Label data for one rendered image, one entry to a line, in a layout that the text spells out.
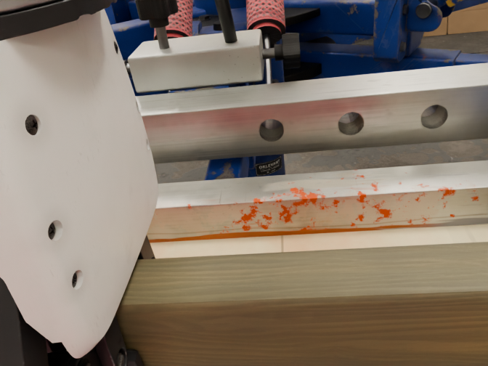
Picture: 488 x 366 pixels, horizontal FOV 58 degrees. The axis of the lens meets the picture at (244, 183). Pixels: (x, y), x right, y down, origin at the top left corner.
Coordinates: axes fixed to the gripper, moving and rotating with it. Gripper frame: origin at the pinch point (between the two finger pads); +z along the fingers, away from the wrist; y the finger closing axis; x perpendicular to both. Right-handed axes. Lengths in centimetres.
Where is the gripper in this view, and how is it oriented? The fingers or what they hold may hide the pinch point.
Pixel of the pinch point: (125, 347)
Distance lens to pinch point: 22.9
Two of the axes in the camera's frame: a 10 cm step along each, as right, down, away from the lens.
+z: 1.2, 8.4, 5.3
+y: -0.6, 5.4, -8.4
